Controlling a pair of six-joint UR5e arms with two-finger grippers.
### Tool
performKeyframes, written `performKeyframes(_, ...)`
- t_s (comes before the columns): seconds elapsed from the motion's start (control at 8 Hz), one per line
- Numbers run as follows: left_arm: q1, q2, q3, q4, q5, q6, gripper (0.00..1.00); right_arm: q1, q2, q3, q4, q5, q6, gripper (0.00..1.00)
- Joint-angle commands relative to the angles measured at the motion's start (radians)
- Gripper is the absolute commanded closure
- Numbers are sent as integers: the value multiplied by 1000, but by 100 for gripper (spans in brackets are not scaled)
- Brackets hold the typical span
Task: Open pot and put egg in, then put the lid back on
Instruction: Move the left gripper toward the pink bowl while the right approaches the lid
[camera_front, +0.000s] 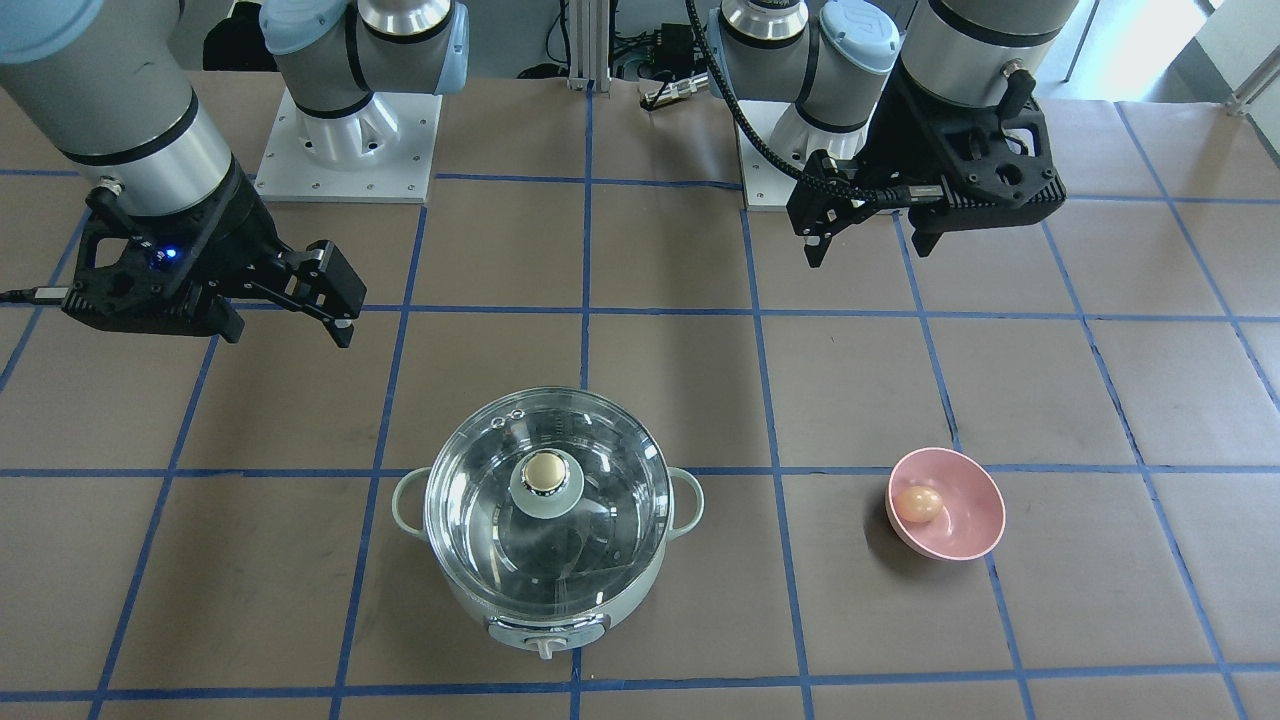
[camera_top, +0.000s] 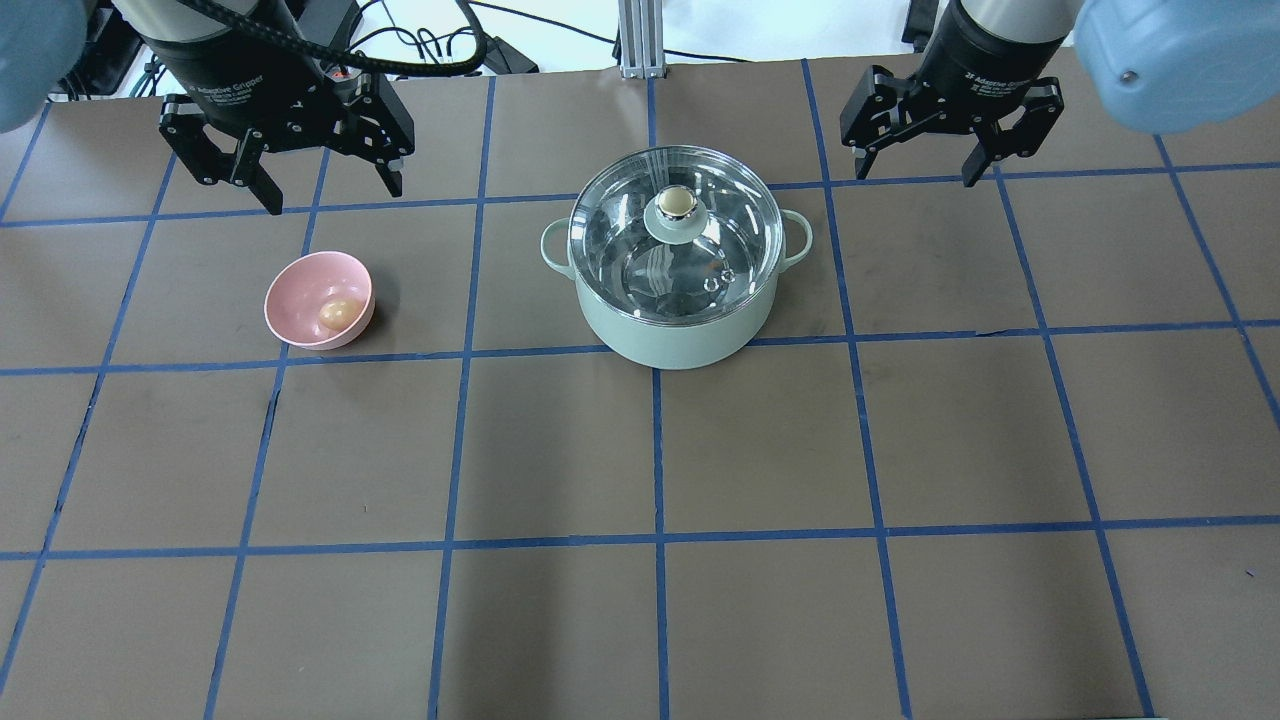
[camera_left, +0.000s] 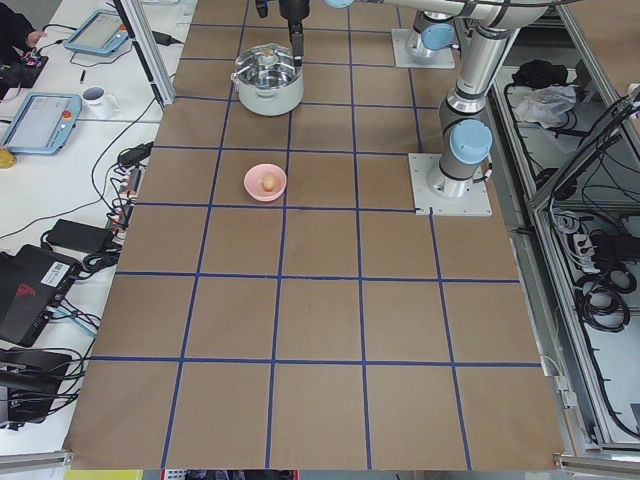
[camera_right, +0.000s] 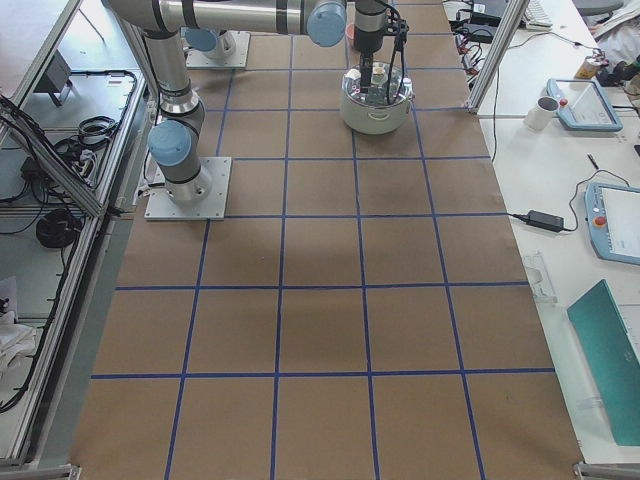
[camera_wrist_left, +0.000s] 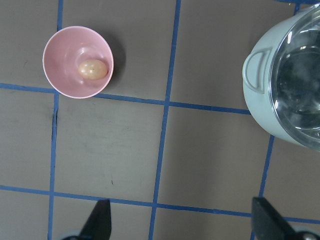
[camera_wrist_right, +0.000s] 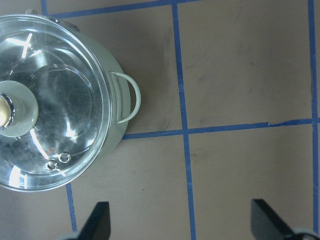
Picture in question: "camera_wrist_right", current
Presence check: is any pale green cooking pot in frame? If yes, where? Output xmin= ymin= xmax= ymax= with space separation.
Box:
xmin=28 ymin=13 xmax=141 ymax=178

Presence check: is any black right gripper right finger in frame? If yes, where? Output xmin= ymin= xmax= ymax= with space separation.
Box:
xmin=250 ymin=199 xmax=295 ymax=240

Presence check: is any glass pot lid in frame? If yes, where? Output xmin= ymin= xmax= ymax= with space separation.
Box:
xmin=0 ymin=14 xmax=112 ymax=192

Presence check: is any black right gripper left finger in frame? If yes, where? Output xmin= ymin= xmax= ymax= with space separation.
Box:
xmin=76 ymin=201 xmax=111 ymax=240

